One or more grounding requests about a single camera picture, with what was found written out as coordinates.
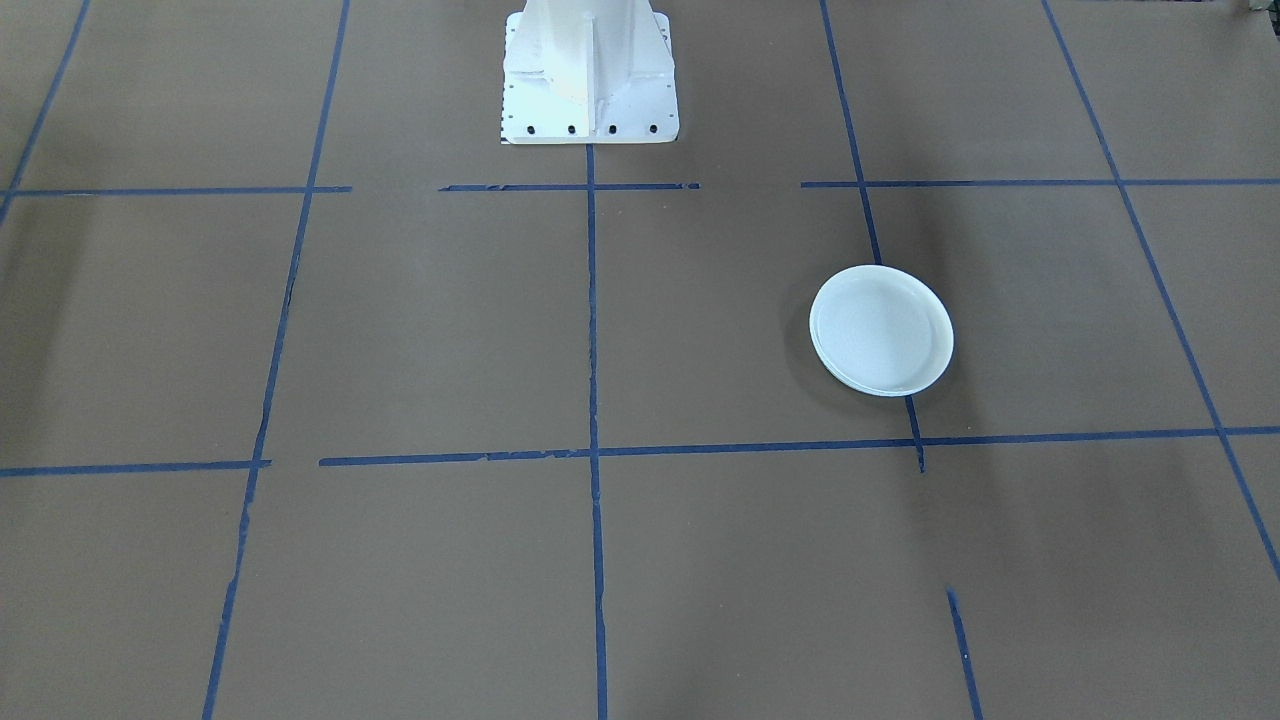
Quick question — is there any light blue round plate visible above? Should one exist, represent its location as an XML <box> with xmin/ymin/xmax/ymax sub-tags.
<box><xmin>810</xmin><ymin>320</ymin><xmax>946</xmax><ymax>395</ymax></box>
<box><xmin>812</xmin><ymin>330</ymin><xmax>941</xmax><ymax>399</ymax></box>

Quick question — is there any white pedestal column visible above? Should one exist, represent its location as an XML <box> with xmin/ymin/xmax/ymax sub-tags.
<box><xmin>499</xmin><ymin>0</ymin><xmax>682</xmax><ymax>147</ymax></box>

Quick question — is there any white round plate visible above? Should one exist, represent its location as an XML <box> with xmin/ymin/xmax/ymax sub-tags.
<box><xmin>809</xmin><ymin>264</ymin><xmax>955</xmax><ymax>393</ymax></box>

